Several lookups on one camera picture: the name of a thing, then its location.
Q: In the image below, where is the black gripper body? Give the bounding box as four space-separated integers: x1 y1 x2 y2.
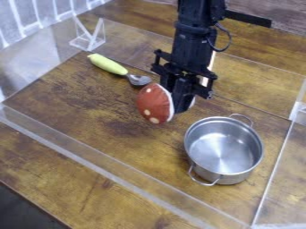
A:
153 22 218 98

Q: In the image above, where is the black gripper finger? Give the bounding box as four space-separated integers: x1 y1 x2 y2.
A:
173 78 197 114
161 72 177 92

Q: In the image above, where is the red white plush mushroom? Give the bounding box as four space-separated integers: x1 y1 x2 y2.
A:
137 83 176 124

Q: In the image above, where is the silver metal pot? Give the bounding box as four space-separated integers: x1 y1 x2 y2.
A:
185 114 265 186

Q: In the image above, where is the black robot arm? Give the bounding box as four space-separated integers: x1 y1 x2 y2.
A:
152 0 230 114

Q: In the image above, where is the black strip on table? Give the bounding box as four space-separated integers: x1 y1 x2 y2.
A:
226 10 273 28

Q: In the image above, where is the yellow handled spoon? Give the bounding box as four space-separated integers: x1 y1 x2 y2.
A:
87 54 153 86

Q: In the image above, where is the clear acrylic triangular bracket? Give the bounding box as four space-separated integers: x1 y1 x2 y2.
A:
70 17 107 51

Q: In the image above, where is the clear acrylic enclosure wall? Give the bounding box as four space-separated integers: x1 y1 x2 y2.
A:
0 0 306 229

